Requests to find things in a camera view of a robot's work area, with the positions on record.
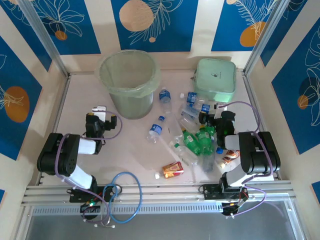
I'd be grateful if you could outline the aluminium side rail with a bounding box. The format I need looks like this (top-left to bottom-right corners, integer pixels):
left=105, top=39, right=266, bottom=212
left=34, top=74, right=72, bottom=187
left=241, top=72, right=282, bottom=181

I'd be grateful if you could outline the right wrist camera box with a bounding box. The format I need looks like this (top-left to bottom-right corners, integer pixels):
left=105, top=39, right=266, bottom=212
left=214, top=101, right=228, bottom=113

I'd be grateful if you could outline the brown label bottle white cap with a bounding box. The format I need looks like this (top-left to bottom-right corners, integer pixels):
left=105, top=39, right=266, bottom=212
left=218, top=149, right=241, bottom=169

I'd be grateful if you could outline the mesh bin with green liner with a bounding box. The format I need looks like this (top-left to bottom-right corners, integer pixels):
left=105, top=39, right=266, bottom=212
left=96, top=49, right=162, bottom=120

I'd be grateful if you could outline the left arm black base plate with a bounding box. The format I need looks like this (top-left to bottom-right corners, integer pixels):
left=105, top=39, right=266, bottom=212
left=68, top=185, right=123, bottom=204

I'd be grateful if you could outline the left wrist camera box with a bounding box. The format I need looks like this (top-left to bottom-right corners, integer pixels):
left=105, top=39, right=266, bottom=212
left=91, top=106, right=108, bottom=120

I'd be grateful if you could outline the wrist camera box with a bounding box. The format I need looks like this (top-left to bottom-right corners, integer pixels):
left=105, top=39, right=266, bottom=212
left=91, top=106, right=108, bottom=120
left=214, top=101, right=228, bottom=113

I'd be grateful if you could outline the aluminium frame post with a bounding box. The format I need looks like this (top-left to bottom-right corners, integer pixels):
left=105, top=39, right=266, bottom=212
left=17, top=0, right=70, bottom=78
left=242, top=0, right=288, bottom=77

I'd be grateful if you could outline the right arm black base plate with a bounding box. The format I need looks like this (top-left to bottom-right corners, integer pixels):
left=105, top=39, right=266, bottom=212
left=199, top=183, right=250, bottom=201

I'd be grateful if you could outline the mint green lidded box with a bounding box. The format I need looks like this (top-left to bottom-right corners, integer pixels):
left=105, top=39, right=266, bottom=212
left=191, top=57, right=238, bottom=103

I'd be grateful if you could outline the Pocari Sweat plastic bottle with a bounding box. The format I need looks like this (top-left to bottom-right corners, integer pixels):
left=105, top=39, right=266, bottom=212
left=158, top=87, right=174, bottom=115

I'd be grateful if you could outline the blue label bottle white cap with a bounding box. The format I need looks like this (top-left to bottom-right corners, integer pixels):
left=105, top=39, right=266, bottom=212
left=179, top=91, right=213, bottom=105

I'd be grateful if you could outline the purple cable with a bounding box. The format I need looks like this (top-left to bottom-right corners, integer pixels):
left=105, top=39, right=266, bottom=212
left=54, top=111, right=123, bottom=227
left=217, top=100, right=275, bottom=218

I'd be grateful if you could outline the slotted grey cable duct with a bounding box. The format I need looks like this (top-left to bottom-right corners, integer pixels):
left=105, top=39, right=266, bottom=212
left=31, top=202, right=225, bottom=216

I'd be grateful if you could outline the clear soda water bottle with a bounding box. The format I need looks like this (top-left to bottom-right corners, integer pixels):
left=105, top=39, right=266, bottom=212
left=180, top=101, right=214, bottom=118

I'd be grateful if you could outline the aluminium frame rail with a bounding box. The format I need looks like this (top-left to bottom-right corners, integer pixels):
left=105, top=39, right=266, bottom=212
left=21, top=180, right=298, bottom=208

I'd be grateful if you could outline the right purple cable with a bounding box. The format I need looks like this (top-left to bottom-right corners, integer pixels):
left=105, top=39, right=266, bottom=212
left=217, top=100, right=275, bottom=218

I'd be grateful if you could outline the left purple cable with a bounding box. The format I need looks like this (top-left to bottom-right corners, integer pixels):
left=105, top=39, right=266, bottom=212
left=54, top=111, right=123, bottom=227

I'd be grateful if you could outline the blue cable loop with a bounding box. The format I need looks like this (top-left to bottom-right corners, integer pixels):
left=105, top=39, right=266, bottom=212
left=103, top=171, right=143, bottom=225

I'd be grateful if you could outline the clear bottle blue label blue cap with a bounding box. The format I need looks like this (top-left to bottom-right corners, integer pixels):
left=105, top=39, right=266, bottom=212
left=146, top=115, right=166, bottom=145

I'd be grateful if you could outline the clear bottle green label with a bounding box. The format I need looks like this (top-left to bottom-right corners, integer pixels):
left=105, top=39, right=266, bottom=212
left=169, top=136, right=200, bottom=166

